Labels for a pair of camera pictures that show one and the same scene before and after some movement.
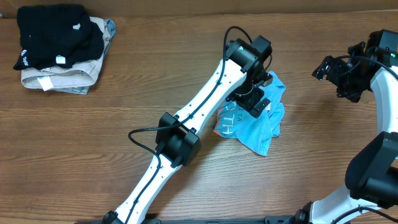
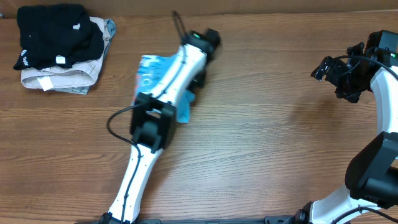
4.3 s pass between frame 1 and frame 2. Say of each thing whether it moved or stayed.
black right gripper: stayed
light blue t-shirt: moved
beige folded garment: stayed
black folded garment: stayed
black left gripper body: moved
